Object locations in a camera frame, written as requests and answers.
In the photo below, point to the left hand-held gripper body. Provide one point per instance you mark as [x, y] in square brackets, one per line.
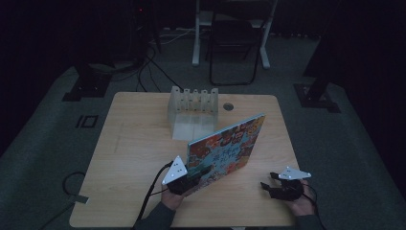
[178, 179]

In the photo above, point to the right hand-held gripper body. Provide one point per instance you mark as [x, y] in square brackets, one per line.
[288, 188]

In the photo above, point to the colourful picture book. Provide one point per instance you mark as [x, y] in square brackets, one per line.
[226, 150]

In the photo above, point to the person's right hand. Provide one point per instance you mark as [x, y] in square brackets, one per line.
[303, 202]

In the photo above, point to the person's left hand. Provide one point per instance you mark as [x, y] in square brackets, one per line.
[172, 199]

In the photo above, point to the clear acrylic book rack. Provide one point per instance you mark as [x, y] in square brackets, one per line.
[191, 108]

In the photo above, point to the black stand base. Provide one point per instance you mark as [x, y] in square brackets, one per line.
[316, 96]
[86, 86]

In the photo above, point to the grey tape piece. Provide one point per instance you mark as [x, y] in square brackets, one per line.
[77, 199]

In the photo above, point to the grey round stand base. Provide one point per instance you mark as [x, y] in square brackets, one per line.
[110, 67]

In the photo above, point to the black folding chair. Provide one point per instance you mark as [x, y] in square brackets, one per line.
[234, 41]

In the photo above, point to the white desk frame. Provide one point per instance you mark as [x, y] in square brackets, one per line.
[198, 41]

